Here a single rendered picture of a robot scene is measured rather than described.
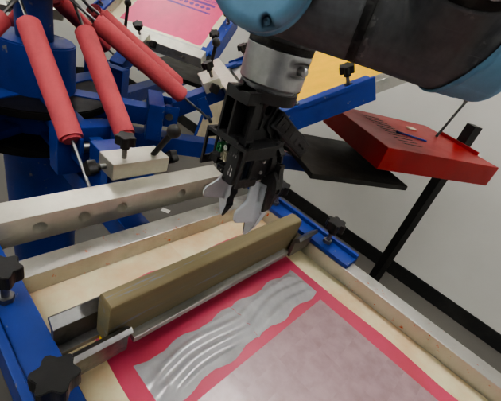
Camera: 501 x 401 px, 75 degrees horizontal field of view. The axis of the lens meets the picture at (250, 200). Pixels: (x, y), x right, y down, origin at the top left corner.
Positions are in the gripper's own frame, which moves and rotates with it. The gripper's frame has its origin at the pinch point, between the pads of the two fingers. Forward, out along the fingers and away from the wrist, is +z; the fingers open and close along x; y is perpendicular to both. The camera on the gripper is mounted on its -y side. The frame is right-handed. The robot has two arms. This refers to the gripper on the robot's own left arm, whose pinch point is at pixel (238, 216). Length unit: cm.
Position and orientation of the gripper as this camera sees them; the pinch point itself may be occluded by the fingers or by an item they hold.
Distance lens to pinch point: 50.7
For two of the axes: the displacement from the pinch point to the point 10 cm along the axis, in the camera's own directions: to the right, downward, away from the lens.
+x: 6.9, 5.3, -4.9
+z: -2.7, 8.2, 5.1
